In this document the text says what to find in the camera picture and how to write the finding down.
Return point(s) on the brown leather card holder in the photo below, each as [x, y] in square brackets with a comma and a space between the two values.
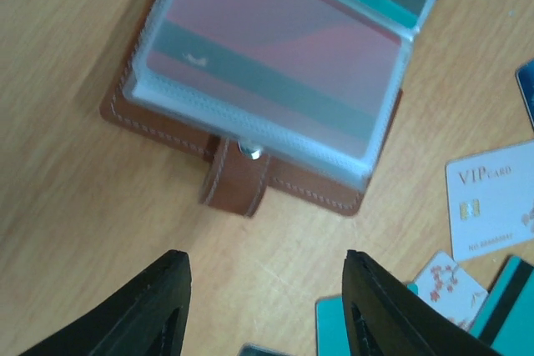
[240, 169]

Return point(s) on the black vip card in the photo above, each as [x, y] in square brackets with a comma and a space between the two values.
[250, 349]

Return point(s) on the white card right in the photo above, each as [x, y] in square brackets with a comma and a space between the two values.
[490, 200]

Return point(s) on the blue card right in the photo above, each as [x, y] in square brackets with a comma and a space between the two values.
[525, 81]

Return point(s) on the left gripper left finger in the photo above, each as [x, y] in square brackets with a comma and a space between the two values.
[147, 316]

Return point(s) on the white card centre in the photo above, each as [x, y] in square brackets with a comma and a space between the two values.
[447, 288]

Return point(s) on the red vip card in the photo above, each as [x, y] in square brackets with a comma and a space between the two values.
[301, 76]

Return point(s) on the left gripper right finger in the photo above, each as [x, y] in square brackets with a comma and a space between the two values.
[383, 317]

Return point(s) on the white card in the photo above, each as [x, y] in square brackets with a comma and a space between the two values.
[490, 200]
[447, 288]

